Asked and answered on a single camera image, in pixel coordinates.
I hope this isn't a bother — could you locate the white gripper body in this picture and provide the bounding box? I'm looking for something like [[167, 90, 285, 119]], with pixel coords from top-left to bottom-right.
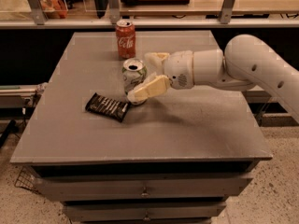
[[164, 50, 194, 90]]

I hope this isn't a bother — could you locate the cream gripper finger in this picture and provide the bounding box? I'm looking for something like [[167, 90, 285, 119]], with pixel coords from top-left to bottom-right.
[[127, 73, 171, 103], [144, 52, 170, 75]]

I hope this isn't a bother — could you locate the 7up can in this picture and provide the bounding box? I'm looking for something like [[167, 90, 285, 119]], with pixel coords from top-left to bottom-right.
[[122, 58, 147, 94]]

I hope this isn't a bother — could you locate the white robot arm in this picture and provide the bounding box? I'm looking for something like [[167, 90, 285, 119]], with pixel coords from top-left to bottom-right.
[[127, 35, 299, 121]]

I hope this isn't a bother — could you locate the red coca-cola can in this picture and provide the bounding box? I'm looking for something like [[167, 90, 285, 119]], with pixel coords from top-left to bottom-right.
[[116, 20, 135, 59]]

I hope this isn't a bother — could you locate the black rxbar chocolate bar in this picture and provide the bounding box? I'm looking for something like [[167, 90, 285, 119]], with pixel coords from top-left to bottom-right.
[[85, 93, 131, 122]]

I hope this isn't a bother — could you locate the grey drawer cabinet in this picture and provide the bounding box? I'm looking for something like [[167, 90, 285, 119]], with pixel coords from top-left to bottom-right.
[[11, 32, 271, 224]]

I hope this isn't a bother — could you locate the orange plastic bag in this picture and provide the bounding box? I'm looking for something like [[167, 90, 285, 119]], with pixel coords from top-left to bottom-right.
[[39, 0, 67, 19]]

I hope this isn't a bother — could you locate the lower grey drawer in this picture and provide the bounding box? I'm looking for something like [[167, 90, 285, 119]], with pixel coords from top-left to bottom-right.
[[63, 202, 226, 222]]

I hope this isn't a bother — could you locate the grey drawer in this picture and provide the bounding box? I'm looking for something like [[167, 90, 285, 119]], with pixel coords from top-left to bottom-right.
[[63, 202, 226, 222], [34, 173, 252, 202]]

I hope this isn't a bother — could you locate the upper grey drawer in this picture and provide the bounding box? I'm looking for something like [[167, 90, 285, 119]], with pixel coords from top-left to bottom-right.
[[34, 173, 252, 202]]

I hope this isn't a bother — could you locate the metal rail frame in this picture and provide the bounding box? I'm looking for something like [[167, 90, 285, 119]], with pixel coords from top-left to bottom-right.
[[0, 0, 299, 29]]

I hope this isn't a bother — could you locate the wire mesh basket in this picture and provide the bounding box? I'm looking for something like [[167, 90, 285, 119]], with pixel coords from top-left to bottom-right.
[[14, 167, 38, 194]]

